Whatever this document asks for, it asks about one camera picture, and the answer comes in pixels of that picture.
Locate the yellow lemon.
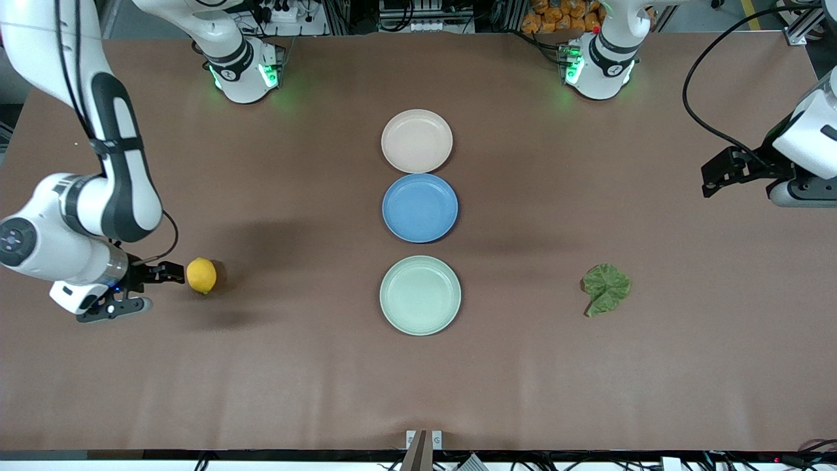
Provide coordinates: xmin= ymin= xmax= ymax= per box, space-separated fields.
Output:
xmin=186 ymin=257 xmax=217 ymax=294

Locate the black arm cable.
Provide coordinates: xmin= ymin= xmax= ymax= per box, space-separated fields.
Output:
xmin=682 ymin=5 xmax=805 ymax=167
xmin=128 ymin=209 xmax=179 ymax=266

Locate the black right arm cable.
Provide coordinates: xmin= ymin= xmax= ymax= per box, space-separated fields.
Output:
xmin=128 ymin=209 xmax=179 ymax=266

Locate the green lettuce leaf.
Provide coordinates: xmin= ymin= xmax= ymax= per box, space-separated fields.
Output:
xmin=581 ymin=264 xmax=632 ymax=318

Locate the white power strip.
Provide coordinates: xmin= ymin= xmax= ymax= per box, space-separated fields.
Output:
xmin=269 ymin=2 xmax=316 ymax=24
xmin=411 ymin=20 xmax=473 ymax=33

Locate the pile of orange items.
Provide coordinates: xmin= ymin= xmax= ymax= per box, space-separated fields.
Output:
xmin=522 ymin=0 xmax=604 ymax=35

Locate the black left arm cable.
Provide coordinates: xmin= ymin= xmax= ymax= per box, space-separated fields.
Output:
xmin=682 ymin=5 xmax=805 ymax=167

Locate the beige round plate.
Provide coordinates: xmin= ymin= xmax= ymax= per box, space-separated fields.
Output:
xmin=381 ymin=109 xmax=453 ymax=174

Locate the pale green round plate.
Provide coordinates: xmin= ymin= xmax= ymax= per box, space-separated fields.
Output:
xmin=379 ymin=255 xmax=462 ymax=337

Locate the blue round plate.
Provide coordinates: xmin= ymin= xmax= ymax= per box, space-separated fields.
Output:
xmin=382 ymin=173 xmax=459 ymax=244

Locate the metal table edge bracket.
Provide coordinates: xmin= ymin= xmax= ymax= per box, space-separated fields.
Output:
xmin=400 ymin=429 xmax=444 ymax=471

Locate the aluminium frame post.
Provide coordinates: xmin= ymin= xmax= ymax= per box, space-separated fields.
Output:
xmin=783 ymin=0 xmax=837 ymax=46

